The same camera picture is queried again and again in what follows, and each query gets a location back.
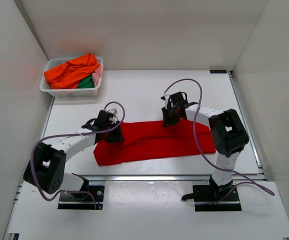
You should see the red t shirt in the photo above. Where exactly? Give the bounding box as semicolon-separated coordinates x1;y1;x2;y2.
93;119;217;167

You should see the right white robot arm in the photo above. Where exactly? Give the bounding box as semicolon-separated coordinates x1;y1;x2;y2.
161;91;249;202

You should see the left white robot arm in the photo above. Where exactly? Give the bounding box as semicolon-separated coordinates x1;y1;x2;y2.
23;108;124;199

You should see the green t shirt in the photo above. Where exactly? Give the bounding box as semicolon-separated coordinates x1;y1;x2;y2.
76;74;95;89

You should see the blue table label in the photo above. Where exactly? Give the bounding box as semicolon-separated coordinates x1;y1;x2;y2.
209;69;227;74

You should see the pink t shirt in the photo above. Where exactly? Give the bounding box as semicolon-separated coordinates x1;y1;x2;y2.
92;64;103;87

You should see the orange t shirt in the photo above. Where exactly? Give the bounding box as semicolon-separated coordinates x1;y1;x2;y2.
43;53;101;90

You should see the white plastic basket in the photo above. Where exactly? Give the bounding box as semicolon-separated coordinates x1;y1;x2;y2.
39;57;103;98

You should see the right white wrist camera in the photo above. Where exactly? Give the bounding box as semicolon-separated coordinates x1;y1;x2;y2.
160;93;170;101

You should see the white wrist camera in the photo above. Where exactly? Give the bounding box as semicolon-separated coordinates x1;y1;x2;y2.
160;93;170;101
107;108;119;124

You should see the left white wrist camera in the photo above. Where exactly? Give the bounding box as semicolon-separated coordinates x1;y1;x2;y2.
107;108;119;124

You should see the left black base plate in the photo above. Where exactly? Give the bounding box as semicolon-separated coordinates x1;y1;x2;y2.
57;181;105;211

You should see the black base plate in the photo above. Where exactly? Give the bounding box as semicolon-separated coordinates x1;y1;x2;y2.
181;185;242;212
57;181;105;211

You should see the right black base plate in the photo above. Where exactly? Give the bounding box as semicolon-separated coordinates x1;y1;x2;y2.
181;185;242;212

